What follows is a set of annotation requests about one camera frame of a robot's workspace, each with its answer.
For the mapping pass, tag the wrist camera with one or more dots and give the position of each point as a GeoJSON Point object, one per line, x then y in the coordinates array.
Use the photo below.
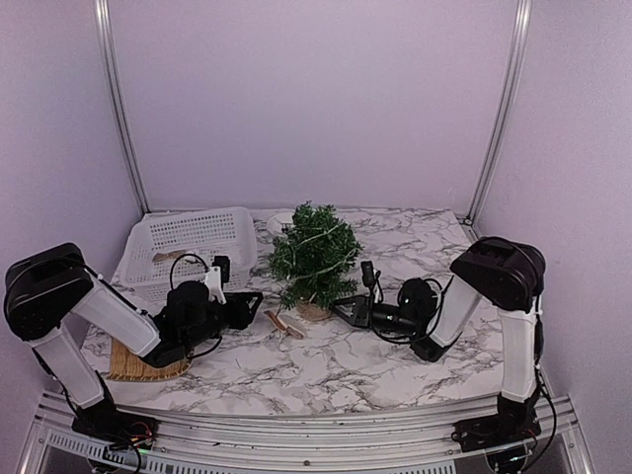
{"type": "Point", "coordinates": [217, 275]}
{"type": "Point", "coordinates": [370, 279]}

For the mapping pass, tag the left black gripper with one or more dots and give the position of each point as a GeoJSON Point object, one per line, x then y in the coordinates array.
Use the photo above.
{"type": "Point", "coordinates": [238, 302]}

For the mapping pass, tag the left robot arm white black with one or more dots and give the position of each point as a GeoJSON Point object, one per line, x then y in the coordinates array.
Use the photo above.
{"type": "Point", "coordinates": [42, 290]}

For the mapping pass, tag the right aluminium frame post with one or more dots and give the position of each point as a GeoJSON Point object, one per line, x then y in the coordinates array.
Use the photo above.
{"type": "Point", "coordinates": [518, 44]}

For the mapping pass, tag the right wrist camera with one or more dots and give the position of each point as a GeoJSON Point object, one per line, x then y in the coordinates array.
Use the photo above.
{"type": "Point", "coordinates": [370, 279]}

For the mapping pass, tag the small green christmas tree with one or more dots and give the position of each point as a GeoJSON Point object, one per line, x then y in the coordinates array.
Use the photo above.
{"type": "Point", "coordinates": [312, 261]}

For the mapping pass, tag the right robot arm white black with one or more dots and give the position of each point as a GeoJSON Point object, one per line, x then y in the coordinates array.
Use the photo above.
{"type": "Point", "coordinates": [429, 318]}

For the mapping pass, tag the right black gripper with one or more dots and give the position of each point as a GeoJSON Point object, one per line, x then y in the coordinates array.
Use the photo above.
{"type": "Point", "coordinates": [360, 316]}

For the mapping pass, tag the woven bamboo tray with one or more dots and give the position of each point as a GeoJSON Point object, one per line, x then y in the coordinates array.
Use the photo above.
{"type": "Point", "coordinates": [125, 366]}

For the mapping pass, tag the front aluminium rail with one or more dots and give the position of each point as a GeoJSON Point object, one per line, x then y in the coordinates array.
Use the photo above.
{"type": "Point", "coordinates": [412, 440]}

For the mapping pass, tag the white ceramic bowl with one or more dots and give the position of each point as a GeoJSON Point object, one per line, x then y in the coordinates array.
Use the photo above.
{"type": "Point", "coordinates": [280, 223]}

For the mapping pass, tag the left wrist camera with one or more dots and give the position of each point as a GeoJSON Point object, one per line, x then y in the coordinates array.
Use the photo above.
{"type": "Point", "coordinates": [217, 275]}

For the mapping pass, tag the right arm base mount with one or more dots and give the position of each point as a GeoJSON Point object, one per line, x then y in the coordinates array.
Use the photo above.
{"type": "Point", "coordinates": [491, 431]}

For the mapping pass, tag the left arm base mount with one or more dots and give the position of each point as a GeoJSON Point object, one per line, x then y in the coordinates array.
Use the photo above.
{"type": "Point", "coordinates": [121, 429]}

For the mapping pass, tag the white plastic basket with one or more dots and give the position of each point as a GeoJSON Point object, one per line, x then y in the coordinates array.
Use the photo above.
{"type": "Point", "coordinates": [227, 231]}

